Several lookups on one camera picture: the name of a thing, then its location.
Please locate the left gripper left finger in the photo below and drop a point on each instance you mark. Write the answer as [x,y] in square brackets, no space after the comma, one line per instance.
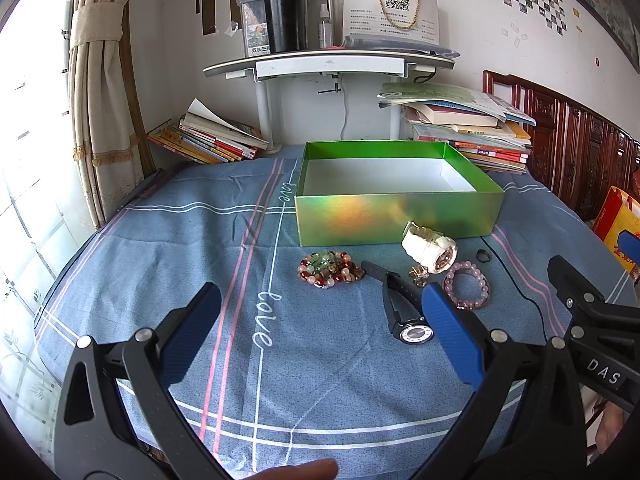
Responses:
[94,438]

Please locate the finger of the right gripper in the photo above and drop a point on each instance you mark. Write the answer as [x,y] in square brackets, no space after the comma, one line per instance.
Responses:
[629,245]
[583,299]

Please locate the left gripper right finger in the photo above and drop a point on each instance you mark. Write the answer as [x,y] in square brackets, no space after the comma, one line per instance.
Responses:
[547,436]

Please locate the white wristwatch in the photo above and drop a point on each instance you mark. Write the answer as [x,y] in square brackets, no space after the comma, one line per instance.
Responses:
[434,252]

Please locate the gold crystal brooch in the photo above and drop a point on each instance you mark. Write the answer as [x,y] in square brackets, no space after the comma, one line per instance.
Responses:
[419,276]

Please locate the black wristwatch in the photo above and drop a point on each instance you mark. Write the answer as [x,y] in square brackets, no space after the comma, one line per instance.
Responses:
[402,305]

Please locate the person's right hand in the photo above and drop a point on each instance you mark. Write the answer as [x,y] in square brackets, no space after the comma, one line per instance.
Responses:
[612,421]

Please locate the person's left hand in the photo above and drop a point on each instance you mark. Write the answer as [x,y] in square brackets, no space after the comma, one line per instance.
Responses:
[317,470]

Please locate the yellow red bag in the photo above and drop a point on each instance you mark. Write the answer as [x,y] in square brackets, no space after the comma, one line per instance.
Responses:
[619,212]

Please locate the red wooden headboard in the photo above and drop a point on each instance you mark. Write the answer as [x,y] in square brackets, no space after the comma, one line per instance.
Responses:
[577,153]

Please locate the right stack of books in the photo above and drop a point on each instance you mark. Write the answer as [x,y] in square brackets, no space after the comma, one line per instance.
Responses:
[487,130]

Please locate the stack of books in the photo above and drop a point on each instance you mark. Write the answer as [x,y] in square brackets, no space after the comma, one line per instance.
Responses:
[487,130]
[206,138]

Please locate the blue striped bedsheet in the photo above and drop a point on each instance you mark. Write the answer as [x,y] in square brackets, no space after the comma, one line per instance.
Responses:
[300,364]

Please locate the beige curtain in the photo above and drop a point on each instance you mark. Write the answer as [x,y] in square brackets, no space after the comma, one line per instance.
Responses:
[110,147]

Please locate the green holographic box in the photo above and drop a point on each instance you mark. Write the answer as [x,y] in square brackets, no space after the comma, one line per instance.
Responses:
[365,192]

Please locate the white over-bed desk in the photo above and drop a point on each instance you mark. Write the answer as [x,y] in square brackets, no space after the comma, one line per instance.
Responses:
[329,62]

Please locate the left stack of books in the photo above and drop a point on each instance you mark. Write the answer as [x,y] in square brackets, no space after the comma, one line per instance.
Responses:
[206,138]

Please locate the white paper gift bag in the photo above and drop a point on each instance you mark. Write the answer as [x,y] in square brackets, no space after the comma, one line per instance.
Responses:
[411,20]

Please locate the clear spray bottle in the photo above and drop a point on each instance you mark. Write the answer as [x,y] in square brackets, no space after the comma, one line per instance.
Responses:
[326,40]

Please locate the black thermos tumbler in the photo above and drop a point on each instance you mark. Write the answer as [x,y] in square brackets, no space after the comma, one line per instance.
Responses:
[287,25]

